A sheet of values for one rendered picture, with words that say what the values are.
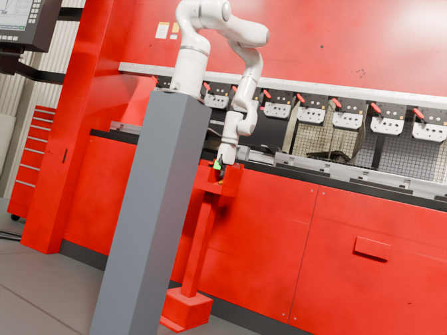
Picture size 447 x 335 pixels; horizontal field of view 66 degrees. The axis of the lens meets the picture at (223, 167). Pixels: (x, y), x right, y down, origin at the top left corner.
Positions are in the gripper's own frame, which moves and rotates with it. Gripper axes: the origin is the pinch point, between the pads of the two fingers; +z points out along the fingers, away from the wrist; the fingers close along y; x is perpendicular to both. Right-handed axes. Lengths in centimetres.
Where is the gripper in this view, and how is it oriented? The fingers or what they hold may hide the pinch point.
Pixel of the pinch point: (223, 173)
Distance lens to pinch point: 176.1
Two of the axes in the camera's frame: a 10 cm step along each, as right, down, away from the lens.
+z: -1.9, 9.8, 0.2
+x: 8.2, 1.7, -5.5
